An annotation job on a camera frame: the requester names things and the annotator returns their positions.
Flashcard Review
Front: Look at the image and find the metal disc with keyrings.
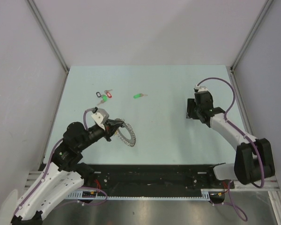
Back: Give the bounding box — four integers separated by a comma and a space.
114, 118, 136, 147

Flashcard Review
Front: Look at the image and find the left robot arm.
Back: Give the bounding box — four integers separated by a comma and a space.
11, 120, 125, 225

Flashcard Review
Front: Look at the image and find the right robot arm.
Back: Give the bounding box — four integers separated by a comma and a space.
186, 89, 275, 188

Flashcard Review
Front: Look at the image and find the key with light-green tag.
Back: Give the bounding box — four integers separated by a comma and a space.
97, 95, 108, 105

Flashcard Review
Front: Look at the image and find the key with red tag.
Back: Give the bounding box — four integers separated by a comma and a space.
104, 90, 112, 98

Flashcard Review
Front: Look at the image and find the key with green tag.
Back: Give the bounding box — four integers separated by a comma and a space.
133, 93, 148, 99

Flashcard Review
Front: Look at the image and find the front aluminium crossbar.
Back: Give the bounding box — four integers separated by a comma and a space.
24, 171, 280, 192

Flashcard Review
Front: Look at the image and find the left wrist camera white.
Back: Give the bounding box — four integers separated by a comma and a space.
91, 108, 109, 131

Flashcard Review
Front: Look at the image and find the right aluminium side rail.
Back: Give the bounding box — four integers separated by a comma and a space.
226, 67, 256, 136

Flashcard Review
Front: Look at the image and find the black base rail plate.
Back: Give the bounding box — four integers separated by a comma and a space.
77, 163, 234, 198

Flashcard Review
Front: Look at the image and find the white slotted cable duct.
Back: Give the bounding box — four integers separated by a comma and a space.
65, 190, 225, 201

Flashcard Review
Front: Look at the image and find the left aluminium frame post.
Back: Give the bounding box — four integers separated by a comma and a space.
25, 0, 70, 74

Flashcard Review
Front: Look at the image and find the aluminium frame post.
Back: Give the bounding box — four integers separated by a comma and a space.
230, 0, 275, 72
25, 0, 70, 74

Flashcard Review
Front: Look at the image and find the right aluminium frame post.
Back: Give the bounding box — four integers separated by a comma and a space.
230, 0, 275, 72

